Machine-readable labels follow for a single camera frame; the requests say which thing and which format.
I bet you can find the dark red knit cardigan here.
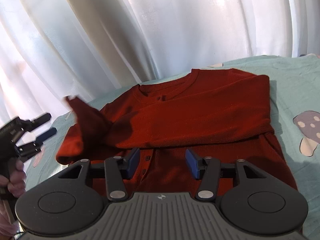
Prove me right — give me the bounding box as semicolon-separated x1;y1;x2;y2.
56;69;296;193

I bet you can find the light teal mushroom bedsheet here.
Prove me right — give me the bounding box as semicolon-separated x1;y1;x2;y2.
27;54;319;239

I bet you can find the person's left hand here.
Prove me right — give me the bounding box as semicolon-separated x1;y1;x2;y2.
0;160;26;239

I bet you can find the white sheer curtain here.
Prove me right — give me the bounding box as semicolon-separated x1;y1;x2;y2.
1;0;319;123

